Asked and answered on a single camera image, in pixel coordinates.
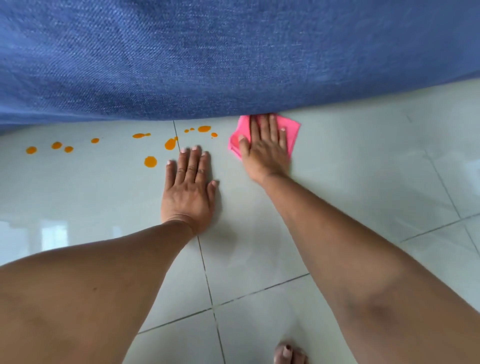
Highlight person's right hand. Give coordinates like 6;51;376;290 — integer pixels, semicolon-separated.
238;114;292;185

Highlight person's left hand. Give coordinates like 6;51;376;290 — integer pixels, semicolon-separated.
161;146;219;236

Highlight pink cleaning cloth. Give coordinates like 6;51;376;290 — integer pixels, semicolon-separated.
227;114;302;161

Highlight person's left forearm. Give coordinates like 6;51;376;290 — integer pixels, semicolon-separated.
0;220;194;364

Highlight person's right forearm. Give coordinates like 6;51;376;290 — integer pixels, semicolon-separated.
259;173;480;364

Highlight orange liquid spill drops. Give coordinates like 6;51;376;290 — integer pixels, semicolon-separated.
25;125;219;169

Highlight blue fabric sofa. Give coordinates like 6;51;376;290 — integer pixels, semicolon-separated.
0;0;480;135

